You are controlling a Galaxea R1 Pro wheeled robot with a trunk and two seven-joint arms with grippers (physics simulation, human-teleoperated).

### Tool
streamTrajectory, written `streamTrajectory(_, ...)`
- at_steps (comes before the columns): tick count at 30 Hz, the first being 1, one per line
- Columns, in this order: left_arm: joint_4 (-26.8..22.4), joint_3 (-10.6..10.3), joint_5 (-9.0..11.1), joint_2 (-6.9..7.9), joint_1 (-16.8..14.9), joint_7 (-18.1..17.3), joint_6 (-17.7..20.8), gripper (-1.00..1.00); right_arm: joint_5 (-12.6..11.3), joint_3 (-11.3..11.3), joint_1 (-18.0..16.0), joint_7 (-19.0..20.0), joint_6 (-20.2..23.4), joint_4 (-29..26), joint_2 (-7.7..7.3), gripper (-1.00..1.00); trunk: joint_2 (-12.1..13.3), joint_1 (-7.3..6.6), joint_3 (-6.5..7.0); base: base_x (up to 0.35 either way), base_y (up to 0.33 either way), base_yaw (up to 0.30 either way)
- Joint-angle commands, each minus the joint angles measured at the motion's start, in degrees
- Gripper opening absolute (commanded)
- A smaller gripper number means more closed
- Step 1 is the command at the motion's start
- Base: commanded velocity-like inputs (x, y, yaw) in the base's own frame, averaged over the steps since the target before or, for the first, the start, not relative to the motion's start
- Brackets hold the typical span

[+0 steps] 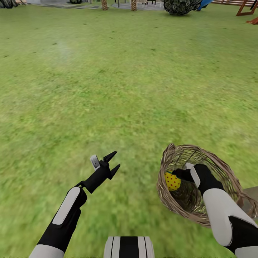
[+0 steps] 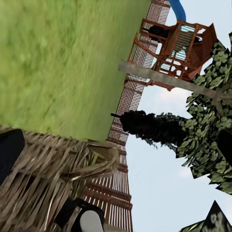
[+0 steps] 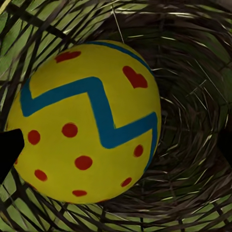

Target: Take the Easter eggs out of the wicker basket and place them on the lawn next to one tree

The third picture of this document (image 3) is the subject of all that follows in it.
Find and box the easter egg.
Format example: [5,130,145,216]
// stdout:
[4,39,163,205]

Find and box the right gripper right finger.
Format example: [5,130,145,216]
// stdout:
[217,128,232,167]

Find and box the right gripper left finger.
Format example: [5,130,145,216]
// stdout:
[0,129,25,185]

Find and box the wicker basket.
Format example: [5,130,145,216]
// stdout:
[0,0,232,232]

